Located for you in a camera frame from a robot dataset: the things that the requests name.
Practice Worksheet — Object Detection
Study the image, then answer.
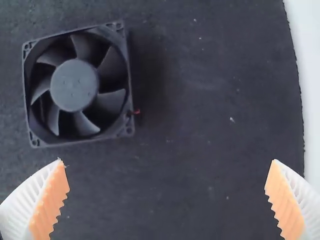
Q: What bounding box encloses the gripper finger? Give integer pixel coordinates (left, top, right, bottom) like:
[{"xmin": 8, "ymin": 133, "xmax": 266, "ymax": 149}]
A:
[
  {"xmin": 264, "ymin": 158, "xmax": 320, "ymax": 240},
  {"xmin": 0, "ymin": 157, "xmax": 71, "ymax": 240}
]

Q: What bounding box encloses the black square fan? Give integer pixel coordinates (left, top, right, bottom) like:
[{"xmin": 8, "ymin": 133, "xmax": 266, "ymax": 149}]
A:
[{"xmin": 21, "ymin": 20, "xmax": 141, "ymax": 150}]

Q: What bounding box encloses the black mat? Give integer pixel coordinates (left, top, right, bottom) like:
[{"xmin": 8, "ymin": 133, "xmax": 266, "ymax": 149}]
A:
[{"xmin": 0, "ymin": 0, "xmax": 306, "ymax": 240}]

